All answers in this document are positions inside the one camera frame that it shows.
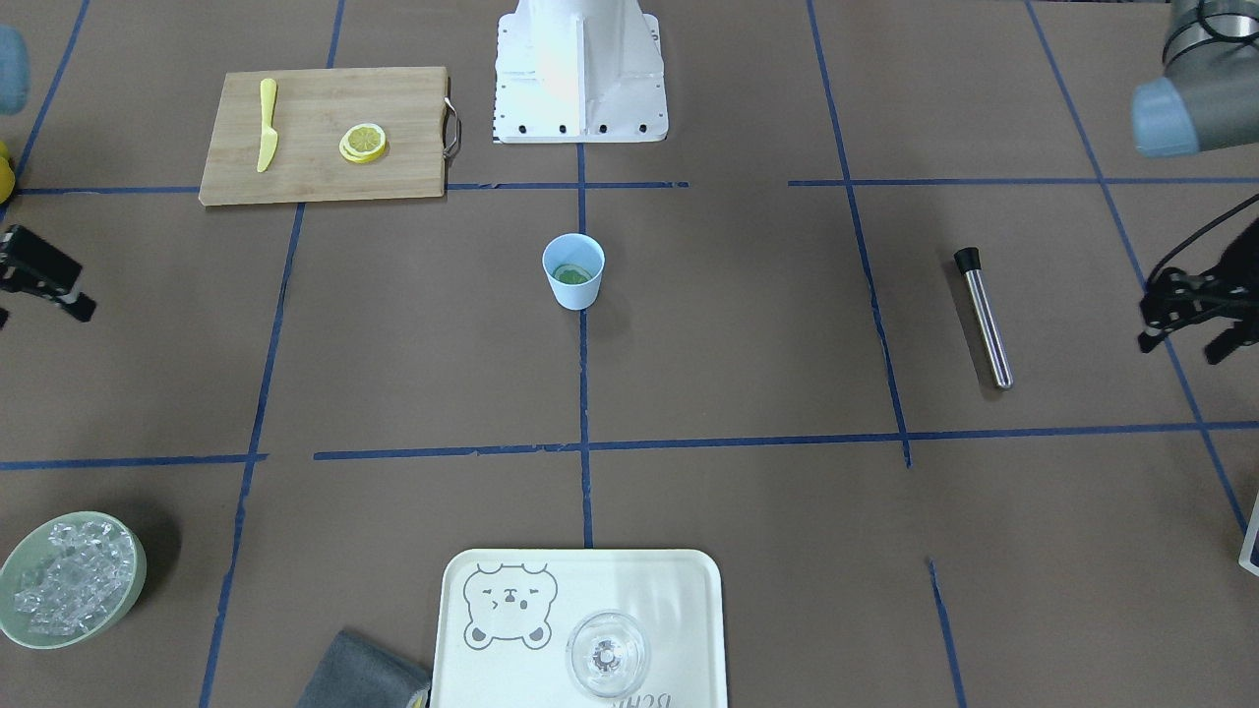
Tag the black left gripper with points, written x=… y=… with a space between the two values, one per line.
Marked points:
x=1202 y=300

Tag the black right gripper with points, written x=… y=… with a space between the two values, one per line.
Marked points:
x=37 y=267

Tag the steel muddler black tip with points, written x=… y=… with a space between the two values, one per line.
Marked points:
x=969 y=265

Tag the single lemon slice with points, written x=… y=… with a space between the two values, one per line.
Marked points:
x=571 y=274

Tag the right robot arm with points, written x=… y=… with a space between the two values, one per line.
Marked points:
x=15 y=81

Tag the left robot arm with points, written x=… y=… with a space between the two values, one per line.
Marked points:
x=1206 y=98

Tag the whole yellow lemon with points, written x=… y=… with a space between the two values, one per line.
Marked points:
x=8 y=177

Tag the light blue plastic cup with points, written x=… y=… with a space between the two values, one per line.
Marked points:
x=576 y=248

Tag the white blue box corner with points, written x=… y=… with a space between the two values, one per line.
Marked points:
x=1248 y=553

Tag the yellow plastic knife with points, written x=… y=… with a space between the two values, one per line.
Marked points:
x=267 y=94

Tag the green bowl of ice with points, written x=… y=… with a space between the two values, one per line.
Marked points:
x=70 y=580

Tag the bamboo cutting board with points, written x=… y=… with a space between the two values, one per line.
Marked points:
x=314 y=108

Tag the grey folded cloth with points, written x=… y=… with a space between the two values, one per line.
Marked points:
x=355 y=672

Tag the cream bear tray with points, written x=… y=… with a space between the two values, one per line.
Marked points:
x=506 y=617

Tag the clear wine glass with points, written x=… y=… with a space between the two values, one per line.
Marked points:
x=608 y=655

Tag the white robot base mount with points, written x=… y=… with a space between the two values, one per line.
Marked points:
x=579 y=72

